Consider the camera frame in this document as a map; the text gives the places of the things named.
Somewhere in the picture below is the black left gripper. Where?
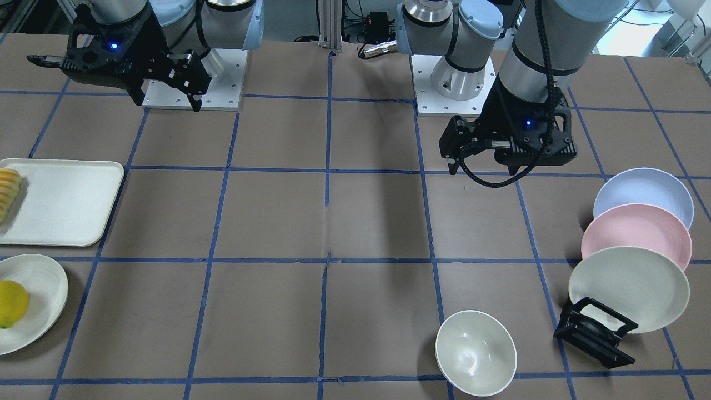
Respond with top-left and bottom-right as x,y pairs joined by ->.
439,78 -> 578,175

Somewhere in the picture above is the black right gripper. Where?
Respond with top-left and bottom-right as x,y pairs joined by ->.
26,4 -> 211,112

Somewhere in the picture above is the yellow sliced bread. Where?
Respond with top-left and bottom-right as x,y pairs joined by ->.
1,168 -> 23,222

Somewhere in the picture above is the blue plate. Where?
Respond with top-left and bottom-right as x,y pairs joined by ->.
593,167 -> 695,229

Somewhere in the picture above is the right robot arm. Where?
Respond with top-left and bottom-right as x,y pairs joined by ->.
27,1 -> 265,112

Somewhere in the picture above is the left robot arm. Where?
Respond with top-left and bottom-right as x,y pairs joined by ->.
395,1 -> 625,177

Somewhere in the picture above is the pink plate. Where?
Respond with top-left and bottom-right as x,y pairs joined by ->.
580,203 -> 693,271

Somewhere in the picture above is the black plate rack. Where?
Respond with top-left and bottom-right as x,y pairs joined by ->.
553,297 -> 638,369

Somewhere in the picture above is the white plate with lemon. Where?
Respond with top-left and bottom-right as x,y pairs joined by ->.
1,254 -> 68,355

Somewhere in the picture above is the cream white plate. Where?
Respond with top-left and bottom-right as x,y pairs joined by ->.
567,246 -> 690,334

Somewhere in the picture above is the white rectangular tray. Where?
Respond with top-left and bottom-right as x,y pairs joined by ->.
1,158 -> 124,247

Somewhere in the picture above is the white bowl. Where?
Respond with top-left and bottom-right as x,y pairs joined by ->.
435,311 -> 518,397

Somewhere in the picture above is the yellow lemon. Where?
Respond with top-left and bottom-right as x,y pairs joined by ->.
1,279 -> 29,329

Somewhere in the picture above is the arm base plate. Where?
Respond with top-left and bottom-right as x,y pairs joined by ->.
410,55 -> 496,117
142,49 -> 250,112

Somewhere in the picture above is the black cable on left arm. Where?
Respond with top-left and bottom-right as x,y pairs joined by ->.
459,0 -> 563,188

